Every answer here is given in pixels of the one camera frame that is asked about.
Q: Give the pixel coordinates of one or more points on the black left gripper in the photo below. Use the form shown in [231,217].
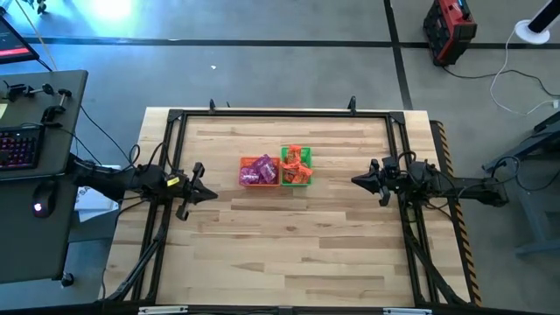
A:
[177,190]

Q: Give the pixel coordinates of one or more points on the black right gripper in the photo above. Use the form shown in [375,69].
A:
[396,184]

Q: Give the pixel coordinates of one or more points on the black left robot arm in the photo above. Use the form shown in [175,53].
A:
[114,181]

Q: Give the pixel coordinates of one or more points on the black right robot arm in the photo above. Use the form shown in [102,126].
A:
[464,188]

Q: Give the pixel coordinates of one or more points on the yellow tag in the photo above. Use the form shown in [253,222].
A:
[173,180]

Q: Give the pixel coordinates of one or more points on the orange plastic basket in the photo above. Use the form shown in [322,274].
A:
[258,185]

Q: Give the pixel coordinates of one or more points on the green plastic basket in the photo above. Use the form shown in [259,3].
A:
[307,151]

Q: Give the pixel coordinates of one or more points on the black table clamp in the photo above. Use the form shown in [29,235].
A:
[352,104]
[212,106]

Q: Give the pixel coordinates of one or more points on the white printed box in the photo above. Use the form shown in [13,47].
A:
[92,203]

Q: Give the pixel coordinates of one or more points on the yellow black hazard strip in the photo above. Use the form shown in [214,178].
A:
[464,245]

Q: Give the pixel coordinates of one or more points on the black computer mouse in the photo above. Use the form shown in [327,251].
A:
[44,199]

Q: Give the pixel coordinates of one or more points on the black round knob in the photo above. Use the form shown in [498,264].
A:
[67,279]

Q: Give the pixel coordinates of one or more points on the black desk clamp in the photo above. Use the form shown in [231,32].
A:
[17,89]
[54,111]

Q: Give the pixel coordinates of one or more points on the red black power unit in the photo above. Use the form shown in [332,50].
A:
[450,30]

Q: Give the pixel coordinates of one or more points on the dark grey desk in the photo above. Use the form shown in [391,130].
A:
[26,245]

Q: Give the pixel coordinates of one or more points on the backlit black keyboard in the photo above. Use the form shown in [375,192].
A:
[17,149]

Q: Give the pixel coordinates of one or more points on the white base black pole stand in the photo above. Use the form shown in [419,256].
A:
[531,31]

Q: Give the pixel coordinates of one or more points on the dark screen with red bar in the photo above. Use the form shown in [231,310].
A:
[11,44]

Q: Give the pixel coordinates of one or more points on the black metal table frame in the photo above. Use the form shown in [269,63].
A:
[284,114]

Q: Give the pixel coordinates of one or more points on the silver metal bracket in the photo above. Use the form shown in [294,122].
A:
[163,310]
[407,311]

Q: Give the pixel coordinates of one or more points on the grey desk leg frame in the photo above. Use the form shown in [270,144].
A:
[536,219]

